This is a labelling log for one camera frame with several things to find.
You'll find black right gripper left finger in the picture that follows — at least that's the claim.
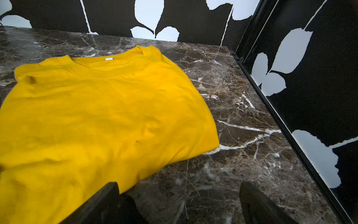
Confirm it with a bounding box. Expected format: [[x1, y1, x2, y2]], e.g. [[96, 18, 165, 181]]
[[61, 182, 148, 224]]

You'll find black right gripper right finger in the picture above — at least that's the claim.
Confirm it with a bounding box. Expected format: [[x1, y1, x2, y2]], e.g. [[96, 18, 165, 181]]
[[239, 182, 297, 224]]

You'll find yellow t-shirt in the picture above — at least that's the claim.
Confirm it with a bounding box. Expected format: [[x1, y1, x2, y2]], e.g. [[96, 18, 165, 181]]
[[1, 46, 219, 224]]

